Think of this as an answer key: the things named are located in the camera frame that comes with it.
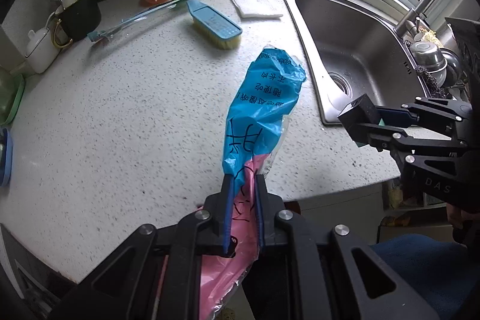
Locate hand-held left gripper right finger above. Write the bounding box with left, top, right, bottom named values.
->
left=244, top=174, right=439, bottom=320

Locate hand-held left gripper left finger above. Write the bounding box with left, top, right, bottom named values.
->
left=49, top=174, right=236, bottom=320

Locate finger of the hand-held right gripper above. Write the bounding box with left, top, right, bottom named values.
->
left=357, top=123, right=470, bottom=158
left=376, top=97, right=474, bottom=134

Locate black green charger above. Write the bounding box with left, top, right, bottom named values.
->
left=337, top=95, right=387, bottom=149

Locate pink plastic wrapper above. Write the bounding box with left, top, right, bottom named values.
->
left=155, top=157, right=271, bottom=320

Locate long blue plastic wrapper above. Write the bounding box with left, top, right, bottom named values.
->
left=221, top=46, right=307, bottom=186

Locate white napkin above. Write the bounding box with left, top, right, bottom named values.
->
left=229, top=0, right=284, bottom=20

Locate blue scrubbing brush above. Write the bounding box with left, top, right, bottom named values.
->
left=186, top=0, right=243, bottom=50

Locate packaged toothbrush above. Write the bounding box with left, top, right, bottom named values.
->
left=88, top=0, right=208, bottom=43

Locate person's right hand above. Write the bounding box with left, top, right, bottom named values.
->
left=446, top=204, right=475, bottom=243

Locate dark steel wool scrubber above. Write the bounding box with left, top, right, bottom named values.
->
left=414, top=65, right=449, bottom=99

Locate sink drain strainer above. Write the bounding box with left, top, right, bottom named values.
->
left=328, top=72, right=352, bottom=96

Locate dark steel bowl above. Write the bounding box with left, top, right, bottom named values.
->
left=439, top=48, right=463, bottom=85

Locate stainless steel sink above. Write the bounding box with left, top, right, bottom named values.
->
left=274, top=0, right=466, bottom=126

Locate yellow dish cloth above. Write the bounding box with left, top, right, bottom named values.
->
left=416, top=26, right=438, bottom=43

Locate person's blue jeans leg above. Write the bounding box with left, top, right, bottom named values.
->
left=369, top=234, right=480, bottom=320

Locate blue saucer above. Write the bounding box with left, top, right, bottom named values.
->
left=0, top=128, right=14, bottom=187

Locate green tray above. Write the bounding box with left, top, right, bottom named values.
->
left=0, top=68, right=26, bottom=126

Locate black mug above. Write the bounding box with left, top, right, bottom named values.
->
left=50, top=0, right=103, bottom=48

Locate white lidded pot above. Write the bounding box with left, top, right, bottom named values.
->
left=24, top=25, right=61, bottom=74

